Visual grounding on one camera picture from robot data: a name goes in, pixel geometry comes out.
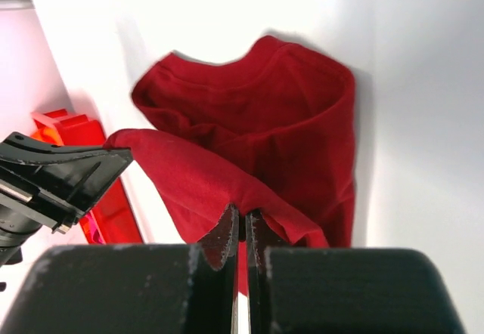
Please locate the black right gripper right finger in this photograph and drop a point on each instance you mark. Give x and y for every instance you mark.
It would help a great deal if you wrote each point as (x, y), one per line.
(303, 290)

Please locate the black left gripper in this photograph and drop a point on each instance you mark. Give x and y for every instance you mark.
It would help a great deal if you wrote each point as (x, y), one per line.
(38, 184)

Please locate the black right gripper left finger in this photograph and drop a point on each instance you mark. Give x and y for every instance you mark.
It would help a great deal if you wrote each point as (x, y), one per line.
(128, 288)

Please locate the dark red t shirt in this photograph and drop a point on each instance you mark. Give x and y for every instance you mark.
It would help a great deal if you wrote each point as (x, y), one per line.
(272, 131)

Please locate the red plastic bin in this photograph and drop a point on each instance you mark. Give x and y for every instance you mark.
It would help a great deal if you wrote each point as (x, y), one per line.
(112, 212)

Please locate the pink t shirt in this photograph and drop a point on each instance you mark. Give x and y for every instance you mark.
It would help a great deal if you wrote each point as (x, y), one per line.
(90, 230)

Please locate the orange t shirt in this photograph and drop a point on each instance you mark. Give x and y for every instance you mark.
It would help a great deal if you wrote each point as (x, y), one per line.
(47, 135)

